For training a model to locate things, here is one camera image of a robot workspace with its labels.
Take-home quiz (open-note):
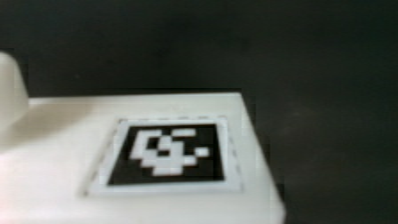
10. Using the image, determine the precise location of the white drawer tray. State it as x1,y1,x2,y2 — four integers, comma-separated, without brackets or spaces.
0,53,286,224

